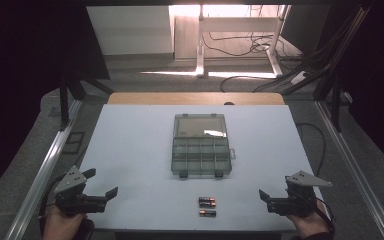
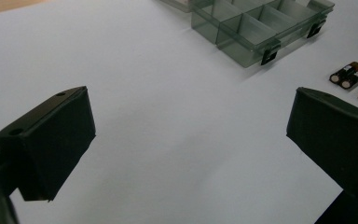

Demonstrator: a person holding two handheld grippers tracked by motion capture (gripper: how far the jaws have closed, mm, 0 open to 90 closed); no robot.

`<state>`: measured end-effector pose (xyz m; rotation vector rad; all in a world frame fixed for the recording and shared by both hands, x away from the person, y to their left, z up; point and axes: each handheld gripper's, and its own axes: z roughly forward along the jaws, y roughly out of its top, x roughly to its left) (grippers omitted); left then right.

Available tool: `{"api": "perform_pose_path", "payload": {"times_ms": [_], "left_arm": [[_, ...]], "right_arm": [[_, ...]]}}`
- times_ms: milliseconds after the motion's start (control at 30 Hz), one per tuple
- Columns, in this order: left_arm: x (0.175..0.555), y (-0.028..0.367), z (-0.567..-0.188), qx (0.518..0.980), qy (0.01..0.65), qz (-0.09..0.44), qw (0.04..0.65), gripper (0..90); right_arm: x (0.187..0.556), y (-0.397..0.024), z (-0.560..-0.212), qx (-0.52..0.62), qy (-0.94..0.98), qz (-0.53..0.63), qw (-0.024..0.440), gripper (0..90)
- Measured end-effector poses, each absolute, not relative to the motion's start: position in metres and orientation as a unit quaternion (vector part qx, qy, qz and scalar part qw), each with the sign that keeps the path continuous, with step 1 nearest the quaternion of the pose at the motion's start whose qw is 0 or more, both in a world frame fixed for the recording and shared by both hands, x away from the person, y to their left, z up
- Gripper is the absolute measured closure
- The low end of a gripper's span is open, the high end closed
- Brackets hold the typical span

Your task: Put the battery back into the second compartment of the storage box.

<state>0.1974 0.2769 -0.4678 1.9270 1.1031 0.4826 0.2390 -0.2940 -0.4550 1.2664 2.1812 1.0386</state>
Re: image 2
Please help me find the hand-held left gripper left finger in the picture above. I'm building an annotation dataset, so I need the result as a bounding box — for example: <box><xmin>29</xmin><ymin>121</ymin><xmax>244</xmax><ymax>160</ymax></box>
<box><xmin>0</xmin><ymin>86</ymin><xmax>97</xmax><ymax>202</ymax></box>

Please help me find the clear plastic compartment box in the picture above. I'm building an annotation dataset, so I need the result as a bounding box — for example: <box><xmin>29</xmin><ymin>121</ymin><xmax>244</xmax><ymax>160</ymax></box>
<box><xmin>159</xmin><ymin>0</ymin><xmax>336</xmax><ymax>68</ymax></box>

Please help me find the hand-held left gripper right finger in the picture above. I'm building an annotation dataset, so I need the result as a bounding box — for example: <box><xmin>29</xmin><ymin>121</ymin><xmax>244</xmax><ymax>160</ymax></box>
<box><xmin>286</xmin><ymin>87</ymin><xmax>358</xmax><ymax>200</ymax></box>

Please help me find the black and copper battery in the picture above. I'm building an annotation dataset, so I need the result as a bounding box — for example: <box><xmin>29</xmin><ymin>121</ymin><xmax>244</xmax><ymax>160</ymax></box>
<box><xmin>329</xmin><ymin>61</ymin><xmax>358</xmax><ymax>84</ymax></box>
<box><xmin>340</xmin><ymin>66</ymin><xmax>358</xmax><ymax>91</ymax></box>

